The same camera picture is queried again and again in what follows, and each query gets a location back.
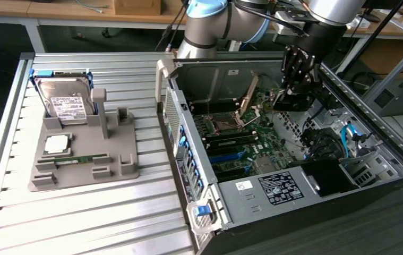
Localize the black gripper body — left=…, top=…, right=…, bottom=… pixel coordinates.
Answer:
left=292, top=20, right=346, bottom=58

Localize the graphics card with metal bracket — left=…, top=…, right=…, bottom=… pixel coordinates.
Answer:
left=240, top=71, right=314, bottom=114

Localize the black monitor stand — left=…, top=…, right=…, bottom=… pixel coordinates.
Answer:
left=362, top=0, right=390, bottom=22

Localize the metal socket cover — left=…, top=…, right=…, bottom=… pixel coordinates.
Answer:
left=236, top=103, right=264, bottom=127

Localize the black slanted pole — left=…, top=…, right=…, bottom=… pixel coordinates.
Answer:
left=336, top=0, right=403, bottom=78

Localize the perforated metal drive cage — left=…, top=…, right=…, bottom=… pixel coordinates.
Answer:
left=272, top=81, right=333, bottom=133

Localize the wooden desk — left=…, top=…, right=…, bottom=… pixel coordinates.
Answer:
left=0, top=0, right=189, bottom=54
left=268, top=15, right=403, bottom=78

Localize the grey computer tower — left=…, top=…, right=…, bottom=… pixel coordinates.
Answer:
left=362, top=78, right=403, bottom=117

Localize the CPU socket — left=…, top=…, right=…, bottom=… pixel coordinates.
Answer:
left=210, top=113, right=245, bottom=133

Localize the green motherboard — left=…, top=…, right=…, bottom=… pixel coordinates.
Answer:
left=190, top=102, right=294, bottom=181

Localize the black RAM stick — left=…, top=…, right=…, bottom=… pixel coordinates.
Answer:
left=205, top=134, right=258, bottom=148

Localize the grey chipset heatsink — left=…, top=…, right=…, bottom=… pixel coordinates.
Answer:
left=254, top=156, right=281, bottom=173

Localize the open black PC case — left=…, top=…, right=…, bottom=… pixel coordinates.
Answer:
left=155, top=52, right=403, bottom=255

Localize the blue expansion slot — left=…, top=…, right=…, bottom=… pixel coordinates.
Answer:
left=209, top=152, right=245, bottom=164

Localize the metal disk bay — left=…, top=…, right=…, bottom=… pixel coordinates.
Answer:
left=340, top=152, right=403, bottom=186

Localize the brown cardboard box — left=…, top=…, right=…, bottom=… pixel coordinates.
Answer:
left=113, top=0, right=165, bottom=16

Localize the grey power supply unit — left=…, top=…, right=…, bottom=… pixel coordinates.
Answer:
left=217, top=166, right=321, bottom=224

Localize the blue case latch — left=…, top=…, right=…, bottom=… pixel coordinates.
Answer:
left=193, top=204, right=212, bottom=217

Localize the silver hard disk drive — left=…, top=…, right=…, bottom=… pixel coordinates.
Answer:
left=37, top=76, right=98, bottom=125

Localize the green RAM stick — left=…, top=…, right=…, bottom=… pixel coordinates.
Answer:
left=53, top=155, right=97, bottom=164

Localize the blue disk carrier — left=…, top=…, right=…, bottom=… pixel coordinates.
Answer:
left=30, top=68, right=98, bottom=117

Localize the grey plastic parts rack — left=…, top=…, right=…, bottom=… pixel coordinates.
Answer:
left=27, top=87, right=142, bottom=192

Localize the silver CPU chip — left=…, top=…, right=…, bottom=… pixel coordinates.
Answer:
left=43, top=135, right=74, bottom=156

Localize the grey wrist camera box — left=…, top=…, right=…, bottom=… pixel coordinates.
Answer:
left=274, top=10, right=310, bottom=35

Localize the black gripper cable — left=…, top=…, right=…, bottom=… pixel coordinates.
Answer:
left=236, top=0, right=309, bottom=37

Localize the light blue SATA wire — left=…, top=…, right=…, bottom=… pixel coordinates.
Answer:
left=340, top=123, right=361, bottom=160

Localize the black wire bundle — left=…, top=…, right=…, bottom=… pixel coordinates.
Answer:
left=301, top=127, right=341, bottom=160

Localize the thin hanging cable with plug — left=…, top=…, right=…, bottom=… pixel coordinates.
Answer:
left=154, top=0, right=189, bottom=52

